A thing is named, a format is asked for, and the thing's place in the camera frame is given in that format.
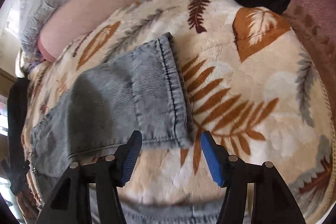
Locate grey-blue denim pants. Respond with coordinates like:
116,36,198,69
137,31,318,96
31,33,193,177

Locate leaf-pattern fleece blanket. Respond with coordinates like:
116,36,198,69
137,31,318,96
22,0,335,223

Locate black garment on left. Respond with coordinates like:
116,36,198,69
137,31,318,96
1,78,30,195

